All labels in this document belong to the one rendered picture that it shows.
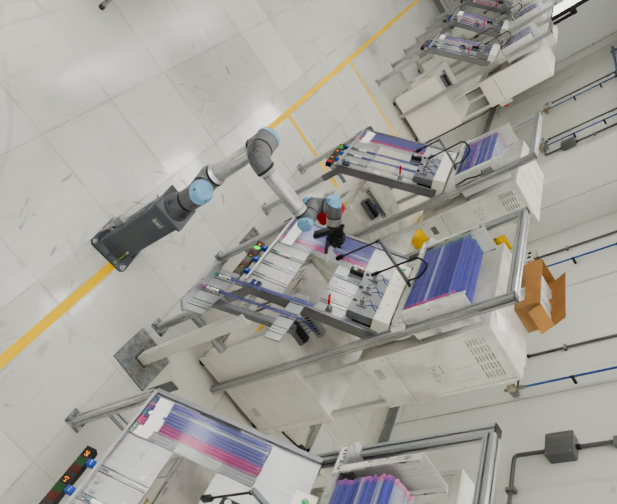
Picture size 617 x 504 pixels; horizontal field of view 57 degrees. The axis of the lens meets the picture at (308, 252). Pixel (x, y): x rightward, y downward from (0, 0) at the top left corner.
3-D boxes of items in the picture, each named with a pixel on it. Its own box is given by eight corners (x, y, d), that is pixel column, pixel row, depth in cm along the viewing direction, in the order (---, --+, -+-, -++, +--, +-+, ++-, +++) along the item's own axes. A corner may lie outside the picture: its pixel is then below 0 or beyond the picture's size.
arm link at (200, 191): (174, 198, 281) (191, 186, 273) (186, 183, 290) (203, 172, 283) (191, 215, 285) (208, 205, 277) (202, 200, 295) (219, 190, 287)
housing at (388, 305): (366, 339, 279) (373, 318, 270) (391, 282, 317) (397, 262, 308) (381, 345, 277) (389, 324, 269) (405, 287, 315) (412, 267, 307)
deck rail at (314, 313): (241, 290, 290) (242, 281, 286) (243, 288, 292) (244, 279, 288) (373, 343, 276) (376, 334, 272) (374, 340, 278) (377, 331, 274)
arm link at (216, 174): (185, 184, 289) (260, 135, 258) (197, 169, 300) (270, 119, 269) (201, 201, 294) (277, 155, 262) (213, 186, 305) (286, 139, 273)
